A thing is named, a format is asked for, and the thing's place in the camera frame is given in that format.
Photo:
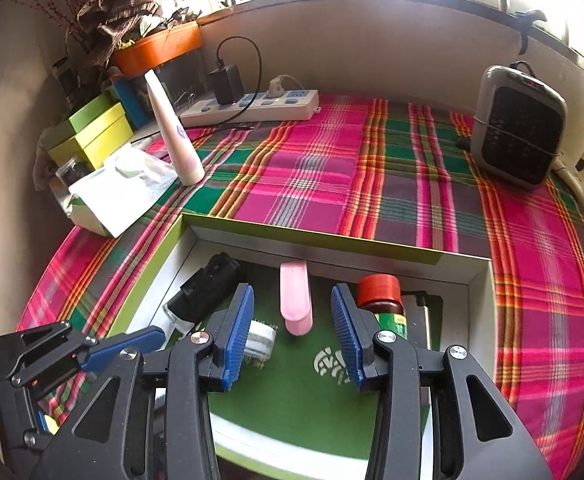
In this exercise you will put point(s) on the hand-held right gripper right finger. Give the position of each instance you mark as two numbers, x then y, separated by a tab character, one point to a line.
346	335

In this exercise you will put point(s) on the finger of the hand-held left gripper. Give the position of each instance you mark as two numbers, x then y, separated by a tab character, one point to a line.
122	342
42	342

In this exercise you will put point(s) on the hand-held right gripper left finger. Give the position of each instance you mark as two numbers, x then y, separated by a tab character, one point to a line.
237	335

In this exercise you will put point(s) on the dark usb device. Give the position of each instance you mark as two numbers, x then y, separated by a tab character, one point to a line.
212	285

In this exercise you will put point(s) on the small red capped bottle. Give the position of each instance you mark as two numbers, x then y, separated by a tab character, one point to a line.
379	287

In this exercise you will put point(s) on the pink clip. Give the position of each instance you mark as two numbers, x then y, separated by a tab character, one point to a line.
296	300

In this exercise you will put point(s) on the green cardboard box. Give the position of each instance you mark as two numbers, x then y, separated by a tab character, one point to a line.
282	430

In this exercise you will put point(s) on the white dotted ball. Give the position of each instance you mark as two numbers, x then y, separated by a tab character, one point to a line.
263	340

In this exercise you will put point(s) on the silver harmonica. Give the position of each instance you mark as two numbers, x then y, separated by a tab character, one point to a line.
421	320

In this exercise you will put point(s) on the green tissue pack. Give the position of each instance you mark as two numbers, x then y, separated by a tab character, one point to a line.
87	217

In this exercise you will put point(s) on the plaid pink green blanket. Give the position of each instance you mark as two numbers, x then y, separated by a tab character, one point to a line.
371	175

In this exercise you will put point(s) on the small clear plastic bag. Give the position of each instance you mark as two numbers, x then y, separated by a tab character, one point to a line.
69	172

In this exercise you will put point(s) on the large lime green box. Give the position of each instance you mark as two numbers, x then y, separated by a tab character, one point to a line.
97	140

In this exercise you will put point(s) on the white pink lotion tube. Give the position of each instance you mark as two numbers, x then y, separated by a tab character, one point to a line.
177	135

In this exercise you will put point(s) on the small lime green box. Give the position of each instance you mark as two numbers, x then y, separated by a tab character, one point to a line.
89	110

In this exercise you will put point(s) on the white power strip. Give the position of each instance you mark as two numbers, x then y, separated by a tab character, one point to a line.
292	105

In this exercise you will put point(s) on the blue box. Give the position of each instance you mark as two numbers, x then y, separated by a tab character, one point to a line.
124	97

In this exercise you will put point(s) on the black power adapter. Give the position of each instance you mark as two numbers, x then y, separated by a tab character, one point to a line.
227	82

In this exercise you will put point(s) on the dark glass tank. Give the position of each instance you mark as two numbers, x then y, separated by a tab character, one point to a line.
184	80

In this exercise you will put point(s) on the grey space heater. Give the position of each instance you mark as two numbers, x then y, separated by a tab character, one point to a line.
516	125

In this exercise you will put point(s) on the orange planter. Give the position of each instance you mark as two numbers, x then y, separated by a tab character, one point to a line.
162	50

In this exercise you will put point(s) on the dried red twigs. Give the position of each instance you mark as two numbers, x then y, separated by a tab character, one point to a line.
57	15

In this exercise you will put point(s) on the brown checked cloth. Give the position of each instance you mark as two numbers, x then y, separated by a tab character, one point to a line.
122	5

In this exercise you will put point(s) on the black window hook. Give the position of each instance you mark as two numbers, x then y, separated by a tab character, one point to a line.
526	25

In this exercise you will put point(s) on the white wall plug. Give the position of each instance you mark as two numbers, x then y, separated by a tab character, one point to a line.
277	87

